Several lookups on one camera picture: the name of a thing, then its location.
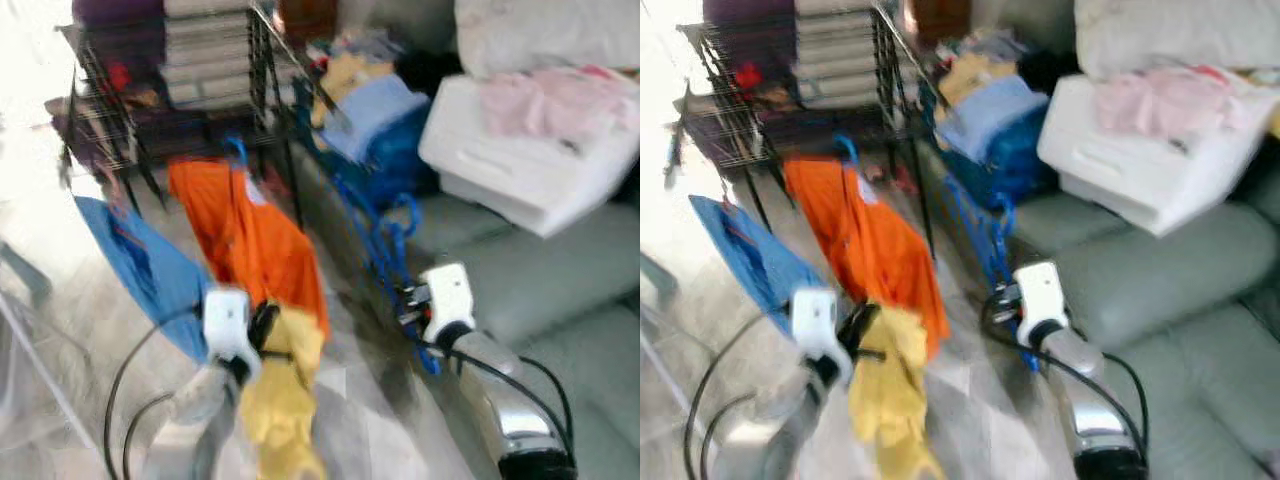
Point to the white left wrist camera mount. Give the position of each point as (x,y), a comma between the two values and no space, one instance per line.
(812,320)
(225,320)

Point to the dark blue bag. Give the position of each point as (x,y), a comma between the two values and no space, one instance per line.
(1020,160)
(400,160)

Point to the pink cloth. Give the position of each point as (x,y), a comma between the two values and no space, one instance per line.
(560,105)
(1170,105)

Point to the green leather sofa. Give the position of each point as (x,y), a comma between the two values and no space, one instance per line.
(540,290)
(1170,290)

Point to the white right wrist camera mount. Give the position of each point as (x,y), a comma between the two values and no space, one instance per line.
(450,295)
(1040,295)

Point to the white pillow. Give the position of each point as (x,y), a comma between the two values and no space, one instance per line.
(550,35)
(1170,35)

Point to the blue shirt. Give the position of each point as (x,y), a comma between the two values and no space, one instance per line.
(760,265)
(150,270)

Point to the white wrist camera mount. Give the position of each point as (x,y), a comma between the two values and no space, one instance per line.
(225,320)
(1040,295)
(450,295)
(812,320)

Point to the orange shirt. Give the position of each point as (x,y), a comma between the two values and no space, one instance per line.
(250,230)
(870,230)

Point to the black metal drying rack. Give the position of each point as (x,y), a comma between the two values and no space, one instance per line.
(885,70)
(265,70)

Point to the large white plastic box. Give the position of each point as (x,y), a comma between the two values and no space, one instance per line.
(1140,170)
(520,170)

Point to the yellow printed shirt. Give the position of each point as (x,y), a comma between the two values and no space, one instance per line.
(890,400)
(280,400)

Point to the dark purple armchair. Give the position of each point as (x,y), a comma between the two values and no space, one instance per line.
(745,10)
(118,10)

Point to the light blue folded cloth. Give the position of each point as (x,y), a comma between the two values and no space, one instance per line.
(370,110)
(990,110)

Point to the blue plastic hanger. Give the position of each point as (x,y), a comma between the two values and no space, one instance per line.
(990,240)
(385,250)
(238,150)
(850,150)

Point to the pale yellow cloth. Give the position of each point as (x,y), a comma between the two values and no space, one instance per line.
(345,75)
(965,75)

